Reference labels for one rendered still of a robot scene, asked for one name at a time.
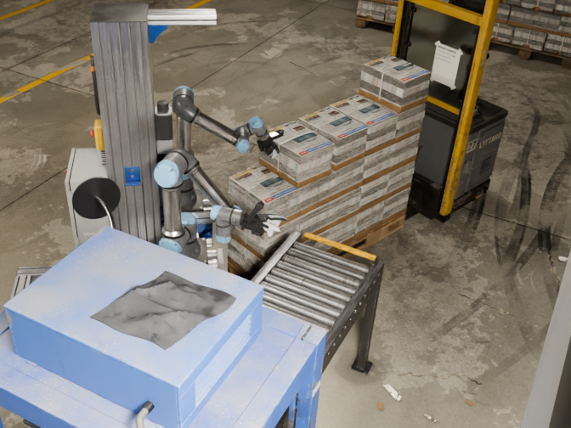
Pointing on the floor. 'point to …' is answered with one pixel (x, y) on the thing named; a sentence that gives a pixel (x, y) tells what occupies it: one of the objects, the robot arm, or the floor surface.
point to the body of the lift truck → (482, 157)
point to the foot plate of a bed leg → (360, 368)
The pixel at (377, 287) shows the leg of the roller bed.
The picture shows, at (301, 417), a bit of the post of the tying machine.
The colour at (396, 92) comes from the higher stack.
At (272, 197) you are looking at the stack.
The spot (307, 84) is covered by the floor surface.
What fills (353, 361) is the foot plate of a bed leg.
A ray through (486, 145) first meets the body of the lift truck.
